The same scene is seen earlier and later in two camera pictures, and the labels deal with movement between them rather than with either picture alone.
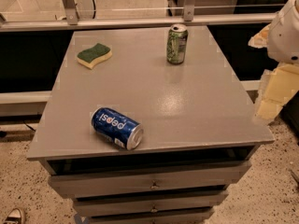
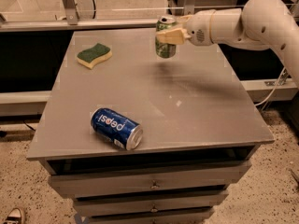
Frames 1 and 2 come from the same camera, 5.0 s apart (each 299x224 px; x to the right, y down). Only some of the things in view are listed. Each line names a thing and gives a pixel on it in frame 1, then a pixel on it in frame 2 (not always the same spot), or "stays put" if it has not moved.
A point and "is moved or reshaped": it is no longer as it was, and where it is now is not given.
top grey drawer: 106,176 stays put
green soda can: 177,44 is moved or reshaped
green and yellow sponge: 89,58 stays put
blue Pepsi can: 118,128 stays put
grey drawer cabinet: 134,139 stays put
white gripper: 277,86 -> 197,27
